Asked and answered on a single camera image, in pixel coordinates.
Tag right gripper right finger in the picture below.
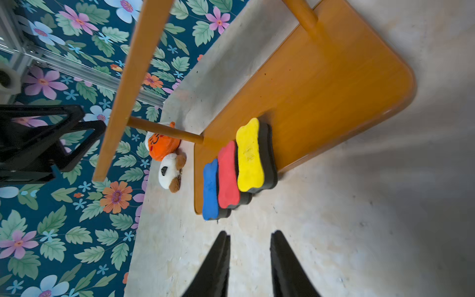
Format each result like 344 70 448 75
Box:
270 230 320 297

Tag brown white plush toy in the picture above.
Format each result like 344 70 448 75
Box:
158 153 187 193

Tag wooden two-tier shelf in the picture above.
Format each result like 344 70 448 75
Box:
93 1 416 214

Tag yellow eraser bottom shelf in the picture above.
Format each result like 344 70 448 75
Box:
236 118 278 194

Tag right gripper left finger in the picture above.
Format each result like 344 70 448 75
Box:
183 231 231 297

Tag red eraser bottom shelf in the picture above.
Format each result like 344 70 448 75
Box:
218 141 252 209

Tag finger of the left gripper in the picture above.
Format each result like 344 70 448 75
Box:
1 105 85 171
1 120 106 184

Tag blue eraser bottom shelf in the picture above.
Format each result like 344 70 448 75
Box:
202 159 231 221

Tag orange plush pouch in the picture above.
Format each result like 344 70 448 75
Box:
144 132 181 162

